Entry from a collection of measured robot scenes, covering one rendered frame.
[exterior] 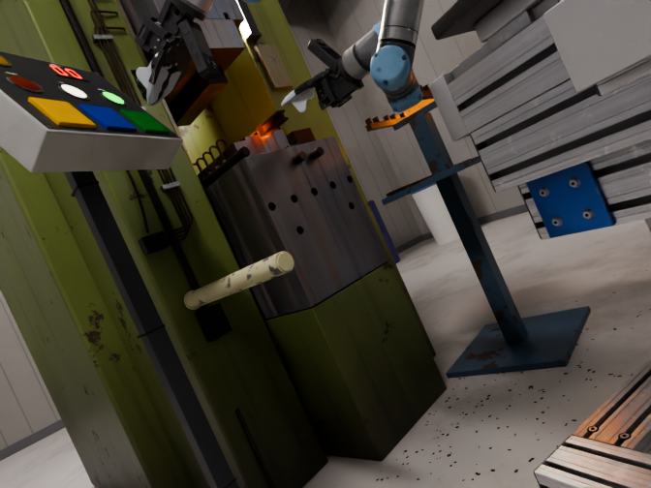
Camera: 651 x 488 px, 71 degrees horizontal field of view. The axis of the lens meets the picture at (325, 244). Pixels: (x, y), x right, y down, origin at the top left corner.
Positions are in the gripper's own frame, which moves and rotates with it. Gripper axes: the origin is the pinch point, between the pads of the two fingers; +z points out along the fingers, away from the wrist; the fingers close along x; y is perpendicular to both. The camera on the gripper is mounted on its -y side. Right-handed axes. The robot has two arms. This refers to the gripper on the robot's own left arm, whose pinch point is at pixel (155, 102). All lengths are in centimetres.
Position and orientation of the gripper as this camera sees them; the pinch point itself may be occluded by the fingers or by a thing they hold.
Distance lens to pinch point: 104.4
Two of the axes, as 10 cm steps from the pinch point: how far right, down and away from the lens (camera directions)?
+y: -7.8, -6.0, 1.7
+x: -3.3, 1.7, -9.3
